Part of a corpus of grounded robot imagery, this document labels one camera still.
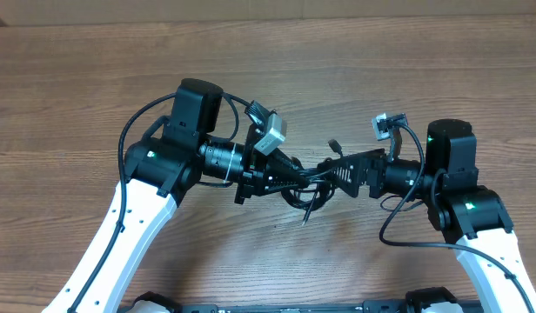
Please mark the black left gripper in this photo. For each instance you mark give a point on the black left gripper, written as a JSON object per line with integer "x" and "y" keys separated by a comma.
{"x": 266, "y": 176}

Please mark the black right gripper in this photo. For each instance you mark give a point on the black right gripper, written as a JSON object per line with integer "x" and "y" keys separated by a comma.
{"x": 374, "y": 161}

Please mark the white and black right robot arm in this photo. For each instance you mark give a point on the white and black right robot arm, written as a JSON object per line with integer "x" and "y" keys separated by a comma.
{"x": 472, "y": 219}

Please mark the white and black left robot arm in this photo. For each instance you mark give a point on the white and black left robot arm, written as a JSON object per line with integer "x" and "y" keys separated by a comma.
{"x": 155, "y": 174}

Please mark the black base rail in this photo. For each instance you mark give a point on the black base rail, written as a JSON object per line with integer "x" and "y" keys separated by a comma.
{"x": 432, "y": 300}

